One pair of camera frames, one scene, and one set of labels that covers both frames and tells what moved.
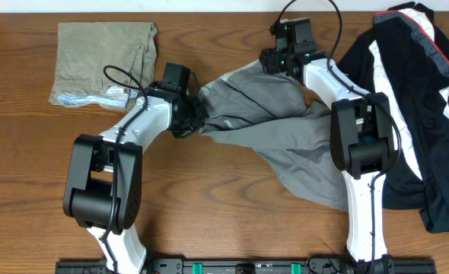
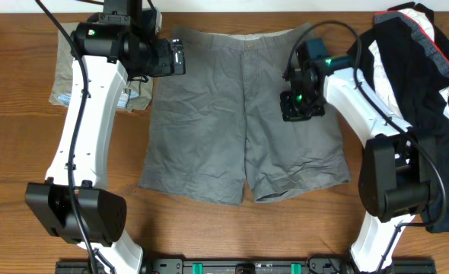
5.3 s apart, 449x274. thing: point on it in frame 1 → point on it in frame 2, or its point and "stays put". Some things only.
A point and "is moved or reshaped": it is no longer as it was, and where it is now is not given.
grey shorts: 271,112 is moved or reshaped
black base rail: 270,266 stays put
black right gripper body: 276,60 → 300,105
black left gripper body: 192,116 → 163,66
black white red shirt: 404,54 stays put
